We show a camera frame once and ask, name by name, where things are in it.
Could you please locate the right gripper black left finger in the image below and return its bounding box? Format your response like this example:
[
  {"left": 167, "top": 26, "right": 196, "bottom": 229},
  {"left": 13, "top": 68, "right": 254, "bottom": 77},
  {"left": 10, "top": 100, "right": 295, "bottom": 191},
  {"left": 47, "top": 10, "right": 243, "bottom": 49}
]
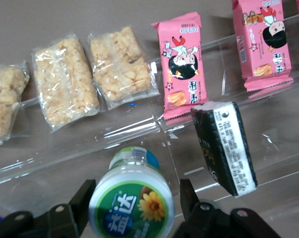
[{"left": 0, "top": 179, "right": 97, "bottom": 238}]

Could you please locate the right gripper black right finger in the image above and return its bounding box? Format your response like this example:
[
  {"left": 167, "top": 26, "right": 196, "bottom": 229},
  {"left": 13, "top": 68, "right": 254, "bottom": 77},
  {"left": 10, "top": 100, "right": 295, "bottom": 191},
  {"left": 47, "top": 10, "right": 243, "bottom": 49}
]
[{"left": 173, "top": 178, "right": 282, "bottom": 238}]

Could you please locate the black snack packet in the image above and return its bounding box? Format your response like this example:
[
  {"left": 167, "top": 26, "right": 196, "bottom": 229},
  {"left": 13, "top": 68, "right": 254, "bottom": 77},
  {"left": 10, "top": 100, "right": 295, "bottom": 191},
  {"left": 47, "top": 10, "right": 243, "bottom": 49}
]
[{"left": 190, "top": 101, "right": 259, "bottom": 198}]

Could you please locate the green gum bottle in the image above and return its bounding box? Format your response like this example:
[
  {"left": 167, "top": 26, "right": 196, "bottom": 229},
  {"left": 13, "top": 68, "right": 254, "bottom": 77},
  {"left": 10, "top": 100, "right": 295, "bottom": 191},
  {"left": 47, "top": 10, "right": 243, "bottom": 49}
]
[{"left": 88, "top": 146, "right": 176, "bottom": 238}]

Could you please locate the clear acrylic stepped stand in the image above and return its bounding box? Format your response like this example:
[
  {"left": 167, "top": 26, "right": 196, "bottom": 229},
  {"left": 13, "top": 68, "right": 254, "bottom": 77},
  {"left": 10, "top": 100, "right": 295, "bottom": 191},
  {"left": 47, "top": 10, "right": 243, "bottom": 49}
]
[{"left": 0, "top": 14, "right": 299, "bottom": 225}]

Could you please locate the wrapped rice cracker bar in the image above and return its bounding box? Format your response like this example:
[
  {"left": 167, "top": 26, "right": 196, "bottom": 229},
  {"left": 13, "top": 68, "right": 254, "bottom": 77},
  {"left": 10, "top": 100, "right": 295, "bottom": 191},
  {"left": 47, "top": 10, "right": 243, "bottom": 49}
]
[
  {"left": 0, "top": 59, "right": 31, "bottom": 150},
  {"left": 31, "top": 32, "right": 101, "bottom": 132},
  {"left": 87, "top": 25, "right": 161, "bottom": 111}
]

